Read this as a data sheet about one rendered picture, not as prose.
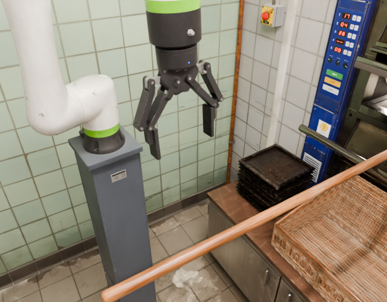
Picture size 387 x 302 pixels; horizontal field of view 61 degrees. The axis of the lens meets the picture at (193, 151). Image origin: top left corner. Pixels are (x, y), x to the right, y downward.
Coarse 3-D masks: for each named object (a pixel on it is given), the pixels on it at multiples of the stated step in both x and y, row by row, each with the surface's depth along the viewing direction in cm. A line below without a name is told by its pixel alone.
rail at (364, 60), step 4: (360, 56) 128; (356, 60) 129; (360, 60) 128; (364, 60) 126; (368, 60) 125; (372, 60) 124; (368, 64) 125; (372, 64) 124; (376, 64) 123; (380, 64) 121; (384, 64) 120; (380, 68) 122; (384, 68) 121
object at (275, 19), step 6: (264, 6) 172; (270, 6) 169; (276, 6) 168; (282, 6) 168; (276, 12) 168; (282, 12) 170; (270, 18) 170; (276, 18) 170; (282, 18) 172; (264, 24) 176; (270, 24) 172; (276, 24) 172
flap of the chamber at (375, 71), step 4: (376, 60) 135; (380, 60) 136; (384, 60) 137; (356, 64) 129; (360, 64) 128; (364, 64) 127; (360, 68) 128; (364, 68) 127; (368, 68) 125; (372, 68) 124; (376, 68) 123; (372, 72) 125; (376, 72) 123; (380, 72) 122; (384, 72) 121; (384, 76) 121
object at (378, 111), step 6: (366, 102) 150; (360, 108) 150; (366, 108) 147; (372, 108) 145; (378, 108) 145; (384, 108) 145; (366, 114) 148; (372, 114) 146; (378, 114) 143; (384, 114) 141; (378, 120) 144; (384, 120) 142
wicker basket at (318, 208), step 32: (352, 192) 161; (384, 192) 148; (288, 224) 156; (320, 224) 168; (352, 224) 162; (384, 224) 149; (288, 256) 148; (320, 256) 151; (352, 256) 151; (384, 256) 151; (320, 288) 135; (352, 288) 138; (384, 288) 138
